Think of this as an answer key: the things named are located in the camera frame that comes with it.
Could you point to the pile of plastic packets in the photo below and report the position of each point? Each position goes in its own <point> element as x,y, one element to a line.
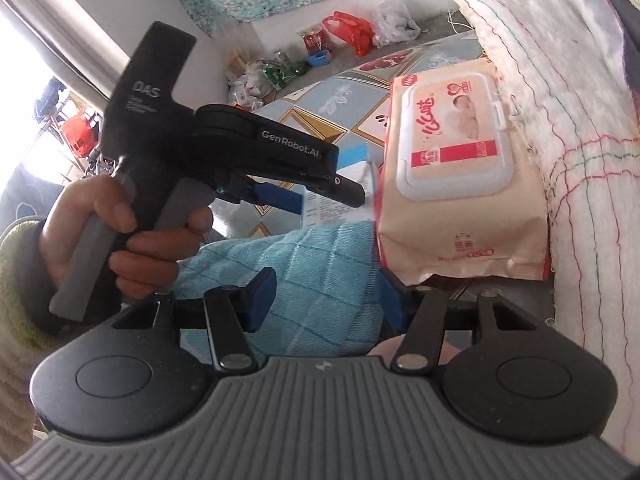
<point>260,80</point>

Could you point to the white quilt with coloured stitches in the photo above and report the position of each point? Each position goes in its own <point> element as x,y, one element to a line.
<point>575,110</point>

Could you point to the person's left forearm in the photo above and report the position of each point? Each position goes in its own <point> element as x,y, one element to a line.
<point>15,280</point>

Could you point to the pink plush toy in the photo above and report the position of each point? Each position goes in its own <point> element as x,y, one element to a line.
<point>385,347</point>

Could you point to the orange plastic bag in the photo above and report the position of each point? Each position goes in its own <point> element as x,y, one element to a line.
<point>80,132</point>

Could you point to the cream curtain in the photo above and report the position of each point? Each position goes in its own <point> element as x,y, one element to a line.
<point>60,5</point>

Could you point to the white blue medicine box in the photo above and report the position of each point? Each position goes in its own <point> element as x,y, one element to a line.
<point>325,205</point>

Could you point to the clear plastic bag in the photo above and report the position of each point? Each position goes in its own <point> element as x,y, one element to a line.
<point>397,20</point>

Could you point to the person's left hand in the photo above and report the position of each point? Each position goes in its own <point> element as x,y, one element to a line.
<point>150,247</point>

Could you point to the red white small box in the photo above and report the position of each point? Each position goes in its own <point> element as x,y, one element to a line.
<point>312,42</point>

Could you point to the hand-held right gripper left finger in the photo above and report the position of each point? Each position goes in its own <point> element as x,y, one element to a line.
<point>262,300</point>

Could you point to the red plastic bag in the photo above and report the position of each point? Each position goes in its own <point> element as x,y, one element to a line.
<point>350,30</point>

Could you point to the blue checked towel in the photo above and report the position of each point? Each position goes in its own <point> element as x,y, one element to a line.
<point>310,270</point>

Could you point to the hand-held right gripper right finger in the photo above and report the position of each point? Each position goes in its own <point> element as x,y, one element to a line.
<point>392,305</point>

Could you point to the small blue bowl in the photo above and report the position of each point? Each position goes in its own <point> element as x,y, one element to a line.
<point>319,58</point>

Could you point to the pink wet wipes pack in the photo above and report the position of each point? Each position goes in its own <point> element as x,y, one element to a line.
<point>460,220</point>

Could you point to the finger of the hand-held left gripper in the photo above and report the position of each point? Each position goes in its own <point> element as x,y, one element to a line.
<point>280,199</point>
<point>345,191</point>

